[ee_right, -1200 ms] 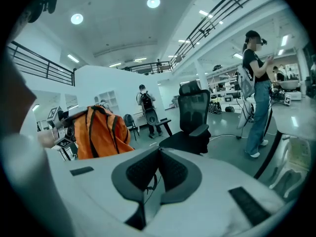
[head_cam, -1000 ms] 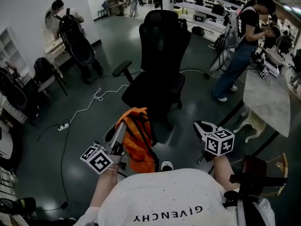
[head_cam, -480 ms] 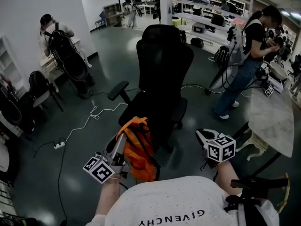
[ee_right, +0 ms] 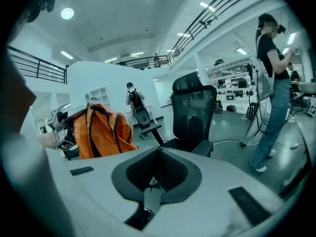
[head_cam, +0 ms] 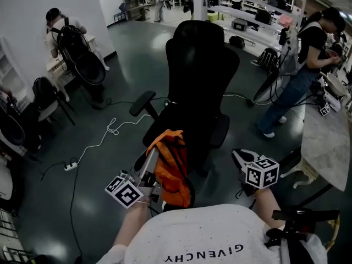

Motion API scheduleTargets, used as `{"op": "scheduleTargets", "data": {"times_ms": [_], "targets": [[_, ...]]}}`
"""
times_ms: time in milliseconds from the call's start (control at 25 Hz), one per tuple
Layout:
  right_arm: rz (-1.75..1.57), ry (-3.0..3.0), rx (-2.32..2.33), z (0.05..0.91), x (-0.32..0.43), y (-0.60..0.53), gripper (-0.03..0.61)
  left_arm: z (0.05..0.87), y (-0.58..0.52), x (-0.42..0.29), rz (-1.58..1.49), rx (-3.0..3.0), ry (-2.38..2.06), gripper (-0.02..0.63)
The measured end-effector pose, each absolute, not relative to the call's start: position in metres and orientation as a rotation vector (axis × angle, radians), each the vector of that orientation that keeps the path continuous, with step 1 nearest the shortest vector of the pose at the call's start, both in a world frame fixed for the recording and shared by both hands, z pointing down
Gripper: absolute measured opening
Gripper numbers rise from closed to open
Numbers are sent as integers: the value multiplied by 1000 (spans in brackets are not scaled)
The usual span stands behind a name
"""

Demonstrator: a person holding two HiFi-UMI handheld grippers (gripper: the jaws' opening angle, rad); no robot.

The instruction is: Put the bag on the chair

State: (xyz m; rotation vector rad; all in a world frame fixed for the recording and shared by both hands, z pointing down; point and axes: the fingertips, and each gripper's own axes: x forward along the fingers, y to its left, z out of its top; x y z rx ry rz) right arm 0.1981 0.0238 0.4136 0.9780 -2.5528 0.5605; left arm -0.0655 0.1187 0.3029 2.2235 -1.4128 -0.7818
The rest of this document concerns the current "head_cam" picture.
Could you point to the black striped backpack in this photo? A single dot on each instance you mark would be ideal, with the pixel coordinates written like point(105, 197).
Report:
point(268, 58)

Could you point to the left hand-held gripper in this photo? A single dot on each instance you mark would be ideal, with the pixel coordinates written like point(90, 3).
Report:
point(129, 192)

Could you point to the pink box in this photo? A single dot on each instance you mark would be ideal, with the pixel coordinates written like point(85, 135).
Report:
point(285, 21)

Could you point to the grey equipment case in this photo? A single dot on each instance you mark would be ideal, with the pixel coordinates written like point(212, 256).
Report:
point(239, 25)

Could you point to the wooden shelf unit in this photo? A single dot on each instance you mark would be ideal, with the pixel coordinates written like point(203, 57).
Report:
point(134, 5)

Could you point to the white storage rack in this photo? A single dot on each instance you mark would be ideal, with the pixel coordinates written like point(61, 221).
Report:
point(247, 12)

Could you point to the person's white shirt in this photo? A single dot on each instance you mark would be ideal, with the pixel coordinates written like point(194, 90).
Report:
point(198, 235)

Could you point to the white power strip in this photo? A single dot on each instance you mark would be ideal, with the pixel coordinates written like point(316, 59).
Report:
point(71, 166)

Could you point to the white bowl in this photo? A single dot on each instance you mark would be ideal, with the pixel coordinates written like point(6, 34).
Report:
point(336, 83)

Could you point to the orange bag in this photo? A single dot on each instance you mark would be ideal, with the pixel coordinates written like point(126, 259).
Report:
point(171, 172)

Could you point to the blue chair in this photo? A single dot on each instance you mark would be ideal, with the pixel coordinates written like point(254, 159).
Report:
point(121, 12)

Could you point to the person's left forearm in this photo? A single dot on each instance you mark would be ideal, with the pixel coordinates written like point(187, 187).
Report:
point(132, 224)

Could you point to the black duffel bag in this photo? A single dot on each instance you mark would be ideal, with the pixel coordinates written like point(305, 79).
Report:
point(237, 41)

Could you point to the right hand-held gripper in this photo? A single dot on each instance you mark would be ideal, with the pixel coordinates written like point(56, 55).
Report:
point(261, 175)

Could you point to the person's right forearm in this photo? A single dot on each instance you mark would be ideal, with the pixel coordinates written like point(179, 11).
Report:
point(268, 205)

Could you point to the marble-top table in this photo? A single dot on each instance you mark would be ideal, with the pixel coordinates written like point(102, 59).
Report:
point(324, 144)

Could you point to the black office chair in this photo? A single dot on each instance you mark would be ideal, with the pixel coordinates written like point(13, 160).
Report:
point(200, 78)

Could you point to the green stool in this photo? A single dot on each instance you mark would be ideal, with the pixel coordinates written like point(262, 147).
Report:
point(215, 16)

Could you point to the black-legged side chair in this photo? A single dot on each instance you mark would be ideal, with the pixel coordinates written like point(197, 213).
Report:
point(52, 111)

